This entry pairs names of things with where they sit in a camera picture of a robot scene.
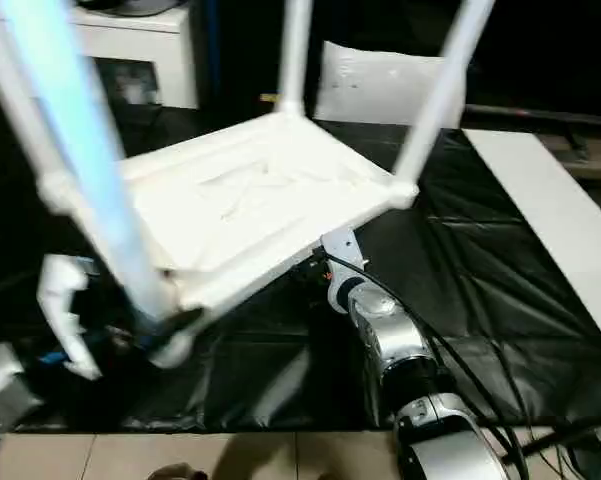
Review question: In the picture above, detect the black work mat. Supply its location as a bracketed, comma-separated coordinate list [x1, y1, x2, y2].
[0, 74, 601, 434]

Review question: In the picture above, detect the black tall cabinet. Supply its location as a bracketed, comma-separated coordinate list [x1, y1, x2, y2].
[187, 0, 331, 124]

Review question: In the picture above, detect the white printed jar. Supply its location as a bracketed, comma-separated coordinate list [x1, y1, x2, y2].
[113, 64, 157, 104]

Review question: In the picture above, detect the white flat board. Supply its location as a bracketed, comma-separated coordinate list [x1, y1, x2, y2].
[461, 127, 601, 362]

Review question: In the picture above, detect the black bar red light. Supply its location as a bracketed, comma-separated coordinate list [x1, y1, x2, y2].
[463, 103, 601, 127]

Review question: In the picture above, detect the white glass-door cabinet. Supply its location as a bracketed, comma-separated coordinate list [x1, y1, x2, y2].
[0, 8, 201, 110]

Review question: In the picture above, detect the black tripod leg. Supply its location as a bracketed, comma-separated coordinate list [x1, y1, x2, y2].
[522, 418, 601, 457]

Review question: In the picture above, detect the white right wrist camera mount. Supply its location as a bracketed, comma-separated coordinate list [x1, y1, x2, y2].
[321, 228, 373, 315]

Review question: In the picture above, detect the grey bag black handle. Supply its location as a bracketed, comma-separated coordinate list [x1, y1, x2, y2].
[78, 0, 187, 16]

